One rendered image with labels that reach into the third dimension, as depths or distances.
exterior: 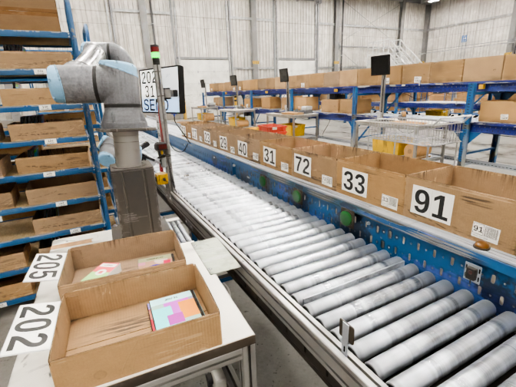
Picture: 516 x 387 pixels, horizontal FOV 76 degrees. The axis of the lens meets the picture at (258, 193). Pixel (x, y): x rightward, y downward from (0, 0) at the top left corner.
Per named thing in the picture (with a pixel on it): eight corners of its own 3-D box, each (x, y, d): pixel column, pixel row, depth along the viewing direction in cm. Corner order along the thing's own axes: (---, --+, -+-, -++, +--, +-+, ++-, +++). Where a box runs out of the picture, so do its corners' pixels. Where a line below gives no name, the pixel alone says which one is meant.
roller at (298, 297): (285, 305, 109) (285, 292, 108) (395, 263, 132) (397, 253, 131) (294, 314, 105) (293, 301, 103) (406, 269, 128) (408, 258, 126)
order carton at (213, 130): (203, 144, 330) (202, 127, 325) (230, 141, 343) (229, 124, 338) (218, 150, 297) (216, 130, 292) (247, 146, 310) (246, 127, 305)
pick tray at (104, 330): (69, 322, 98) (61, 292, 95) (197, 289, 112) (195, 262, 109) (56, 400, 73) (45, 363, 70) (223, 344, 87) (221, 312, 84)
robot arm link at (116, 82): (140, 104, 138) (135, 58, 134) (94, 104, 134) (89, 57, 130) (142, 104, 153) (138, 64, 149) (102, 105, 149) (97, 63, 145)
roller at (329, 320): (309, 329, 98) (309, 315, 97) (425, 279, 121) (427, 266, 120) (319, 340, 94) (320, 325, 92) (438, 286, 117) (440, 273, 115)
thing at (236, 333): (54, 246, 156) (53, 239, 155) (178, 222, 178) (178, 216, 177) (-2, 437, 68) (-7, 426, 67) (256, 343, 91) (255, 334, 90)
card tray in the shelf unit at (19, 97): (2, 107, 191) (-3, 89, 188) (11, 106, 217) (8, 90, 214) (81, 103, 208) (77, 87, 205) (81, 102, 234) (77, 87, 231)
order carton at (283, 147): (259, 165, 231) (259, 140, 226) (295, 160, 244) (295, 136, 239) (291, 176, 198) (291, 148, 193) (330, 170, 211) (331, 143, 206)
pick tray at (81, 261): (73, 272, 126) (67, 247, 123) (176, 250, 139) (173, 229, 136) (63, 315, 101) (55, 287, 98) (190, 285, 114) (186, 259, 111)
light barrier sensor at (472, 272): (460, 281, 106) (463, 262, 104) (462, 279, 107) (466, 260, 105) (475, 288, 102) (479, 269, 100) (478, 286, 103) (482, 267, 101)
